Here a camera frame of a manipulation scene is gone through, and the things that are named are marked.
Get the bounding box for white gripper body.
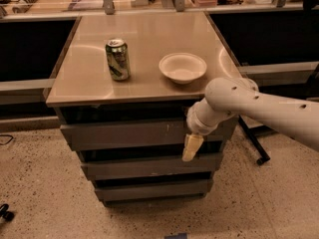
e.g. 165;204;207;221
186;99;233;135

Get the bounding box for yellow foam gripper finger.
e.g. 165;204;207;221
182;133;203;161

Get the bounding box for grey top drawer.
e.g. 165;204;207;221
60;114;240;152

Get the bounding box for grey drawer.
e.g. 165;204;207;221
60;114;240;152
82;152;223;180
95;179;212;202

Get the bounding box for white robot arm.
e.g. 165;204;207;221
182;78;319;161

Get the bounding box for grey middle drawer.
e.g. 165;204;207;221
82;152;223;180

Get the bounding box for grey drawer cabinet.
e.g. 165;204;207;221
46;12;240;190

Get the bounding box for grey bottom drawer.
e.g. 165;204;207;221
95;179;212;202

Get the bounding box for white bowl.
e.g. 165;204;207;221
159;53;207;85

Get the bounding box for black stand leg with wheel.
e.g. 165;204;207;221
238;118;270;165

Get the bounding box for blue tape piece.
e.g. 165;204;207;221
163;233;187;239

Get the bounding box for green soda can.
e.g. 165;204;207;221
106;38;131;81

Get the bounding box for black caster wheel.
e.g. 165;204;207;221
0;204;15;221

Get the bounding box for black cable on floor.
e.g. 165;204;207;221
0;133;15;146

